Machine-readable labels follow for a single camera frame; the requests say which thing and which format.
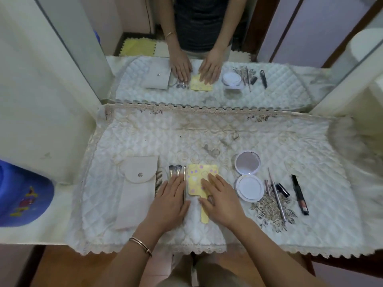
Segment gold bangle bracelet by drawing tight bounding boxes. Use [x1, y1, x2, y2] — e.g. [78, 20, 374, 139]
[129, 237, 153, 257]

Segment beige comb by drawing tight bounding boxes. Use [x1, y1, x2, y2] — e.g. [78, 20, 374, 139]
[154, 167, 165, 199]

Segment person's left forearm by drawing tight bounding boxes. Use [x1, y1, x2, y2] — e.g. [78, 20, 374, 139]
[95, 225, 163, 287]

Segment yellow dotted hand mirror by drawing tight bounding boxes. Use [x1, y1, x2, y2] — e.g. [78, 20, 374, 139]
[187, 163, 221, 229]

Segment black and brown cosmetic tube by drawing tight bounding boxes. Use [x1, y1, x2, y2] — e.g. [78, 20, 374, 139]
[291, 174, 309, 216]

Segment blue plastic container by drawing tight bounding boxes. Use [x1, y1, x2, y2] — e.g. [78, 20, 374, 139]
[0, 159, 55, 228]

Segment person's right forearm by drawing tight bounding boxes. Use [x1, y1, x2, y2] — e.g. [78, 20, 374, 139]
[230, 219, 328, 287]

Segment silver eyebrow pencil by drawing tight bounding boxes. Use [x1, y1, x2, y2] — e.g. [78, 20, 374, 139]
[272, 180, 287, 222]

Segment beige shorts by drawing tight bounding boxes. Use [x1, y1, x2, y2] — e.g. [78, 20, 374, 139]
[157, 257, 243, 287]

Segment beige snap-button pouch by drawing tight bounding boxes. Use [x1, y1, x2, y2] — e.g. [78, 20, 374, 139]
[113, 155, 159, 232]

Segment black lipstick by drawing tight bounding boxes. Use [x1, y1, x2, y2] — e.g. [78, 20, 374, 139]
[276, 183, 291, 198]

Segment white quilted table cover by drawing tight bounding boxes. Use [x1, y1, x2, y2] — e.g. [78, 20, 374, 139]
[64, 104, 383, 259]

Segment thin pink pencil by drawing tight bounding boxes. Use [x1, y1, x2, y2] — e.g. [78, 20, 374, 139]
[267, 167, 277, 195]

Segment white open cushion compact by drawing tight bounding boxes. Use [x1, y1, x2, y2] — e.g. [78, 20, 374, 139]
[233, 150, 266, 203]

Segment person's right hand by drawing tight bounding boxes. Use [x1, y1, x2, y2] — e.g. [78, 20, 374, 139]
[198, 173, 249, 232]

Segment person's left hand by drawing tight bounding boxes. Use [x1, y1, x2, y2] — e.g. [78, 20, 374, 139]
[144, 174, 191, 236]

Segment large wall mirror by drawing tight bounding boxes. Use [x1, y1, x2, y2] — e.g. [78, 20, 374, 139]
[32, 0, 383, 113]

